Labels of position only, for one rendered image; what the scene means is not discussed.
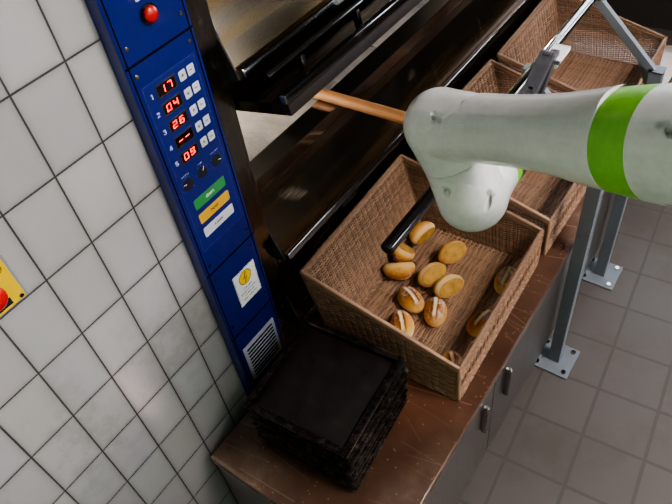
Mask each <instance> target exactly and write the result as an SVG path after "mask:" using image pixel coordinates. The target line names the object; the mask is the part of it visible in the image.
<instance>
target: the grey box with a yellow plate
mask: <svg viewBox="0 0 672 504"><path fill-rule="evenodd" d="M0 267H1V273H0V287H1V288H2V289H4V290H5V291H6V293H7V294H8V303H7V305H6V307H5V308H4V309H3V310H2V311H0V317H2V316H3V315H4V314H5V313H6V312H8V311H9V310H10V309H11V308H12V307H14V306H15V305H16V304H17V303H18V302H20V301H21V300H22V299H23V298H24V297H26V296H27V294H28V291H27V290H26V288H25V287H24V285H23V284H22V283H21V281H20V280H19V279H18V277H17V276H16V274H15V273H14V272H13V270H12V269H11V267H10V266H9V265H8V263H7V262H6V261H5V259H4V258H3V256H2V255H1V254H0Z"/></svg>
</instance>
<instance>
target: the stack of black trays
mask: <svg viewBox="0 0 672 504"><path fill-rule="evenodd" d="M406 365H407V363H404V357H401V356H398V355H397V354H394V353H392V352H389V351H387V350H384V349H382V348H379V347H377V346H375V345H372V344H370V343H367V342H365V341H362V340H360V339H357V338H355V337H352V336H350V335H348V334H345V333H343V332H340V331H338V330H335V329H333V328H330V327H328V326H326V325H323V324H321V323H318V322H316V321H313V320H311V319H308V318H305V319H304V321H303V322H302V324H301V325H300V326H299V328H298V329H297V330H296V332H295V333H294V335H293V336H292V337H291V339H290V340H289V341H288V343H287V344H286V346H285V347H284V348H283V350H282V351H281V353H280V354H279V355H278V357H277V358H276V359H275V361H274V362H273V364H272V365H271V366H270V368H269V369H268V370H267V372H266V373H265V375H264V376H263V377H262V379H261V380H260V381H259V383H258V384H257V386H256V387H255V388H254V390H253V391H252V392H251V394H250V395H249V397H248V398H247V399H246V401H245V402H244V404H243V407H244V408H246V409H249V410H250V412H251V413H252V414H251V416H250V417H249V418H250V419H252V420H254V422H253V423H252V425H254V426H256V427H255V429H257V430H259V431H258V432H257V433H259V434H258V436H259V437H261V438H262V440H261V442H262V443H264V444H266V445H268V446H270V447H272V448H274V449H276V450H278V451H279V452H281V453H283V454H285V455H287V456H289V457H291V458H293V459H295V460H297V461H299V462H301V463H303V464H304V465H306V466H308V467H310V468H312V469H314V470H316V471H318V472H320V473H322V474H324V475H326V476H328V477H329V478H331V479H333V480H335V481H337V482H339V483H341V484H343V485H345V486H347V487H349V488H351V489H353V490H355V491H358V489H359V487H360V485H361V484H362V482H363V480H364V478H365V476H366V475H367V473H368V471H369V469H370V467H371V466H372V464H373V462H374V460H375V458H376V456H377V455H378V453H379V451H380V449H381V447H382V446H383V444H384V442H385V440H386V438H387V437H388V435H389V433H390V431H391V429H392V427H393V426H394V424H395V422H396V420H397V418H398V417H399V415H400V413H401V411H402V409H403V408H404V406H405V404H406V402H407V400H408V399H407V398H406V397H407V395H406V393H407V391H408V389H406V388H405V387H406V385H405V384H406V382H407V380H406V379H405V378H406V377H407V373H408V371H409V370H408V369H406V368H405V367H406Z"/></svg>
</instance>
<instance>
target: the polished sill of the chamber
mask: <svg viewBox="0 0 672 504"><path fill-rule="evenodd" d="M461 1H462V0H429V1H428V2H427V3H426V4H425V5H424V6H423V7H421V8H420V9H419V10H418V11H417V12H416V13H415V14H414V15H413V16H411V17H410V18H409V19H408V20H407V21H406V22H405V23H404V24H403V25H401V26H400V27H399V28H398V29H397V30H396V31H395V32H394V33H393V34H392V35H390V36H389V37H388V38H387V39H386V40H385V41H384V42H383V43H382V44H380V45H379V46H378V47H377V48H376V49H375V50H374V51H373V52H372V53H370V54H369V55H368V56H367V57H366V58H365V59H364V60H363V61H362V62H360V63H359V64H358V65H357V66H356V67H355V68H354V69H353V70H352V71H350V72H349V73H348V74H347V75H346V76H345V77H344V78H343V79H342V80H340V81H339V82H338V83H337V84H336V85H335V86H334V87H333V88H332V89H330V90H331V91H334V92H338V93H342V94H345V95H349V96H352V97H356V98H359V99H360V98H361V97H362V96H363V95H364V94H365V93H366V92H367V91H368V90H369V89H370V88H371V87H372V86H373V85H374V84H375V83H376V82H377V81H378V80H380V79H381V78H382V77H383V76H384V75H385V74H386V73H387V72H388V71H389V70H390V69H391V68H392V67H393V66H394V65H395V64H396V63H397V62H398V61H399V60H401V59H402V58H403V57H404V56H405V55H406V54H407V53H408V52H409V51H410V50H411V49H412V48H413V47H414V46H415V45H416V44H417V43H418V42H419V41H420V40H422V39H423V38H424V37H425V36H426V35H427V34H428V33H429V32H430V31H431V30H432V29H433V28H434V27H435V26H436V25H437V24H438V23H439V22H440V21H441V20H443V19H444V18H445V17H446V16H447V15H448V14H449V13H450V12H451V11H452V10H453V9H454V8H455V7H456V6H457V5H458V4H459V3H460V2H461ZM348 109H349V108H346V107H342V106H339V105H336V104H332V103H329V102H325V101H322V100H318V101H317V102H316V103H315V104H314V105H313V106H312V107H310V108H309V109H308V110H307V111H306V112H305V113H304V114H303V115H302V116H300V117H299V118H298V119H297V120H296V121H295V122H294V123H293V124H292V125H290V126H289V127H288V128H287V129H286V130H285V131H284V132H283V133H282V134H280V135H279V136H278V137H277V138H276V139H275V140H274V141H273V142H272V143H270V144H269V145H268V146H267V147H266V148H265V149H264V150H263V151H262V152H260V153H259V154H258V155H257V156H256V157H255V158H254V159H253V160H252V161H250V164H251V168H252V172H253V175H254V179H255V183H256V187H257V190H258V194H260V193H261V192H262V191H263V190H264V189H265V188H266V187H267V186H268V185H269V184H270V183H271V182H272V181H273V180H274V179H276V178H277V177H278V176H279V175H280V174H281V173H282V172H283V171H284V170H285V169H286V168H287V167H288V166H289V165H290V164H291V163H292V162H293V161H294V160H295V159H297V158H298V157H299V156H300V155H301V154H302V153H303V152H304V151H305V150H306V149H307V148H308V147H309V146H310V145H311V144H312V143H313V142H314V141H315V140H316V139H318V138H319V137H320V136H321V135H322V134H323V133H324V132H325V131H326V130H327V129H328V128H329V127H330V126H331V125H332V124H333V123H334V122H335V121H336V120H337V119H339V118H340V117H341V116H342V115H343V114H344V113H345V112H346V111H347V110H348Z"/></svg>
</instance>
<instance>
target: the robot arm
mask: <svg viewBox="0 0 672 504"><path fill-rule="evenodd" d="M570 50H571V46H568V45H563V44H558V43H554V45H553V46H552V47H551V49H550V50H549V51H547V50H542V49H541V50H540V52H539V54H538V57H537V59H536V61H535V63H534V65H533V67H532V69H531V71H530V73H529V76H528V78H527V80H526V82H525V84H524V86H523V88H522V89H521V90H520V92H519V94H498V93H476V92H470V91H463V90H458V89H454V88H449V87H435V88H431V89H428V90H426V91H424V92H422V93H420V94H419V95H418V96H417V97H416V98H414V100H413V101H412V102H411V103H410V105H409V106H408V108H407V110H406V113H405V116H404V121H403V130H404V135H405V139H406V141H407V143H408V145H409V147H410V148H411V150H412V151H413V153H414V155H415V156H416V158H417V160H418V161H419V163H420V165H421V167H422V169H423V170H424V172H425V174H426V177H427V179H428V181H429V184H430V186H431V189H432V192H433V194H434V197H435V200H436V203H437V206H438V209H439V211H440V213H441V215H442V217H443V218H444V219H445V221H446V222H447V223H449V224H450V225H451V226H453V227H454V228H456V229H458V230H461V231H465V232H479V231H483V230H486V229H488V228H490V227H492V226H493V225H495V224H496V223H497V222H498V221H499V220H500V219H501V218H502V216H503V215H504V213H505V211H506V209H507V206H508V202H509V199H510V196H511V194H512V192H513V190H514V188H515V187H516V185H517V184H518V182H519V181H520V179H521V178H522V176H523V175H524V173H525V172H526V171H527V170H528V171H533V172H538V173H542V174H546V175H550V176H554V177H557V178H561V179H564V180H568V181H571V182H574V183H578V184H581V185H584V186H588V187H591V188H595V189H598V190H602V191H606V192H609V193H613V194H617V195H621V196H625V197H629V198H633V199H637V200H641V201H645V202H650V203H654V204H658V205H663V206H668V207H672V83H662V84H647V85H635V86H625V87H620V86H622V85H626V84H622V85H616V86H611V87H605V88H598V89H591V90H583V91H574V92H564V93H549V94H544V92H545V89H546V87H547V84H548V82H549V79H550V76H551V74H552V71H553V69H557V67H558V66H559V65H560V63H561V62H562V61H563V59H564V58H565V57H566V55H567V54H568V53H569V51H570Z"/></svg>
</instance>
